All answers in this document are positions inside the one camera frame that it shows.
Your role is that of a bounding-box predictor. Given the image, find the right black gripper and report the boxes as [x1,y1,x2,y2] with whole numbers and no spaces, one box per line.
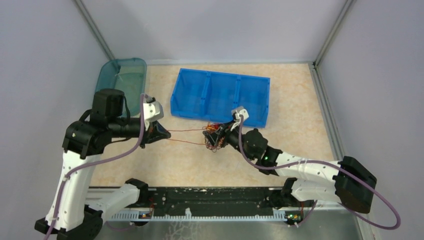
[203,118,256,161]

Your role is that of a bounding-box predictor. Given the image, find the yellow wire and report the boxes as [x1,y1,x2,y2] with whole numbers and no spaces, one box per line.
[202,121,223,152]

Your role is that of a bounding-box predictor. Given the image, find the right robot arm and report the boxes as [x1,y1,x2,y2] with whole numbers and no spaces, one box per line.
[202,121,377,214]

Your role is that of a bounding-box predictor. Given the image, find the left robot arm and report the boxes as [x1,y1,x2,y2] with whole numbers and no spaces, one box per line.
[34,88,171,240]

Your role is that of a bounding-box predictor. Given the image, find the blue three-compartment bin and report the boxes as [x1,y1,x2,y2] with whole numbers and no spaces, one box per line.
[170,68,271,128]

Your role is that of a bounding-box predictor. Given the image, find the teal translucent plastic tray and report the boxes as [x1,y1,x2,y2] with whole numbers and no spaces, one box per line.
[95,57,147,117]

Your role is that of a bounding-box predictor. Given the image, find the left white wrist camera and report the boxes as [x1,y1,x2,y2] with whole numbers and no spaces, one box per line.
[143,95,164,123]

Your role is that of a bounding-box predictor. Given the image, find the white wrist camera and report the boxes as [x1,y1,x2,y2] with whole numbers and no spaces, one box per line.
[143,95,164,123]
[231,106,249,122]

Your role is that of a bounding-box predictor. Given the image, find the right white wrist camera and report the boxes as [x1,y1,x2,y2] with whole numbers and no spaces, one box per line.
[231,106,249,122]

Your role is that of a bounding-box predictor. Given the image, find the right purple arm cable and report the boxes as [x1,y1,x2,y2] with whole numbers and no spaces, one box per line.
[237,115,401,230]

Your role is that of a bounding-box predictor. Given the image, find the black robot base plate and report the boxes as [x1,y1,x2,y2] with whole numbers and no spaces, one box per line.
[119,186,316,226]

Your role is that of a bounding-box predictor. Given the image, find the aluminium frame rail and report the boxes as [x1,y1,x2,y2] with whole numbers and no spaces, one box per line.
[86,187,369,223]

